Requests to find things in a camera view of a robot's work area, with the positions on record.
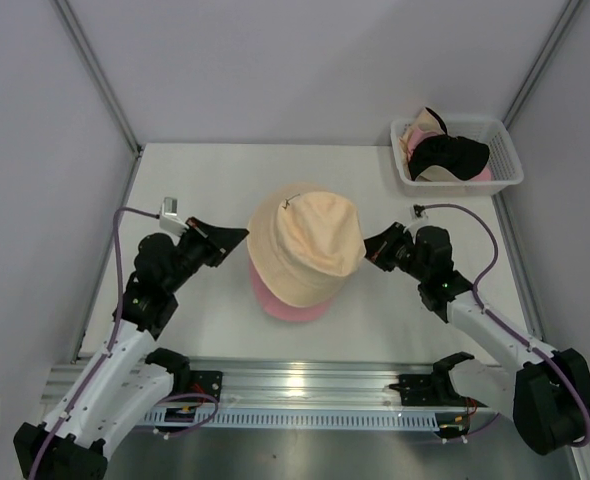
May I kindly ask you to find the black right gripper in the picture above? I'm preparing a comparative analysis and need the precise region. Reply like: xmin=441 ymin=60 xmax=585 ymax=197
xmin=350 ymin=222 xmax=428 ymax=283

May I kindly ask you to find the white plastic basket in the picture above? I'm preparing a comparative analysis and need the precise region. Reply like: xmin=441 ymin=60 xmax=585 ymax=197
xmin=390 ymin=114 xmax=524 ymax=197

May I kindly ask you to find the right aluminium frame post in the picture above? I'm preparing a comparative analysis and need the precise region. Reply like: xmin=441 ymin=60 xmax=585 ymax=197
xmin=502 ymin=0 xmax=588 ymax=130

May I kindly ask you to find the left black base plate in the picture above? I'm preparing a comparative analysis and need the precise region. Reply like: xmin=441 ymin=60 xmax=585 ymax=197
xmin=172 ymin=370 xmax=224 ymax=400

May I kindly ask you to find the left aluminium frame post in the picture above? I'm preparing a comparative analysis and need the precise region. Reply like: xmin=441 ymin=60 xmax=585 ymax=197
xmin=49 ymin=0 xmax=142 ymax=156

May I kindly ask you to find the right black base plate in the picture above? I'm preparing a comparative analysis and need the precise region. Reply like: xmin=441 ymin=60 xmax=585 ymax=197
xmin=387 ymin=373 xmax=472 ymax=407

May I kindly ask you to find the pink bucket hat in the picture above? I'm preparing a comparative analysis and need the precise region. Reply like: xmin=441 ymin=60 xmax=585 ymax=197
xmin=249 ymin=262 xmax=333 ymax=323

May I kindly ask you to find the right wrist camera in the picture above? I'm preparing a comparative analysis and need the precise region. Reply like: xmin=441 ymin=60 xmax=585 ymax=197
xmin=410 ymin=204 xmax=428 ymax=222

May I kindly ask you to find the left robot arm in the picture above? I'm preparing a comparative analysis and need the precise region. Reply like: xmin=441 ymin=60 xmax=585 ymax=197
xmin=13 ymin=217 xmax=248 ymax=479

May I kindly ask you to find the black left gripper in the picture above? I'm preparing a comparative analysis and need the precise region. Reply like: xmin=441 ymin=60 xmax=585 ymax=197
xmin=163 ymin=217 xmax=248 ymax=294

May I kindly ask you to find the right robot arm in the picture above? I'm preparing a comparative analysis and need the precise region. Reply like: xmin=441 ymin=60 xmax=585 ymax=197
xmin=365 ymin=223 xmax=590 ymax=455

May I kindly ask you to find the aluminium mounting rail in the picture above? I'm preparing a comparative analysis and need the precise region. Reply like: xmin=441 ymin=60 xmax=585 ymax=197
xmin=42 ymin=352 xmax=521 ymax=414

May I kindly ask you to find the white slotted cable duct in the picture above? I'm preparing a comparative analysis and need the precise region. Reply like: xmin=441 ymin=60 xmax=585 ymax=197
xmin=137 ymin=407 xmax=439 ymax=432

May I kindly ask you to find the aluminium frame post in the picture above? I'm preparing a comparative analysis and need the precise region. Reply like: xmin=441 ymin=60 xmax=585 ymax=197
xmin=49 ymin=0 xmax=142 ymax=156
xmin=502 ymin=0 xmax=588 ymax=130

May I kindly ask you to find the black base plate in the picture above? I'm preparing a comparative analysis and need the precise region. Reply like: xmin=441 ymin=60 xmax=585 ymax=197
xmin=172 ymin=370 xmax=224 ymax=400
xmin=387 ymin=373 xmax=472 ymax=407

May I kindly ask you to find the black bucket hat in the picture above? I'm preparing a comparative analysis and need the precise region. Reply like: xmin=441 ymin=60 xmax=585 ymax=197
xmin=408 ymin=134 xmax=490 ymax=182

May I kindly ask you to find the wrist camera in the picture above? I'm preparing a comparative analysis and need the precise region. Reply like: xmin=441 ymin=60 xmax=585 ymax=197
xmin=159 ymin=197 xmax=188 ymax=237
xmin=410 ymin=204 xmax=428 ymax=222

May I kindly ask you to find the cream bucket hat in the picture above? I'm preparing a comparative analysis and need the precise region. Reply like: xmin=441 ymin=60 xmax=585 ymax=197
xmin=246 ymin=183 xmax=366 ymax=308

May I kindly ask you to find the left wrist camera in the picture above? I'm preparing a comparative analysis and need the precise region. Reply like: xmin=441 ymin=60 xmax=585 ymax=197
xmin=159 ymin=197 xmax=188 ymax=237

